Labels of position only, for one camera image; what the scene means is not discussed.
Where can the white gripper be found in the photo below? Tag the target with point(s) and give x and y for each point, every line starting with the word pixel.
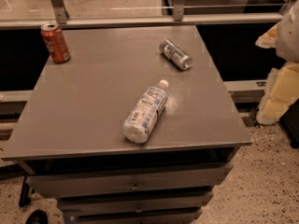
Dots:
pixel 289 38

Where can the silver redbull can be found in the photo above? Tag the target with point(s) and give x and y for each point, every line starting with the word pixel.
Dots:
pixel 175 54

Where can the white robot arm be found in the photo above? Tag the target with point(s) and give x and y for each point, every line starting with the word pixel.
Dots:
pixel 282 85

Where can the red coke can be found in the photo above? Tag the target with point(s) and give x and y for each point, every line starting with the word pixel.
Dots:
pixel 53 37

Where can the clear plastic water bottle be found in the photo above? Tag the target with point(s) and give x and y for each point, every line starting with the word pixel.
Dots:
pixel 144 116

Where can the grey drawer cabinet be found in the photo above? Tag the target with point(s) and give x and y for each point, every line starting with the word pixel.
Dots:
pixel 70 142

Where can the grey metal railing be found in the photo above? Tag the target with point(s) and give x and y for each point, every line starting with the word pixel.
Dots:
pixel 17 14

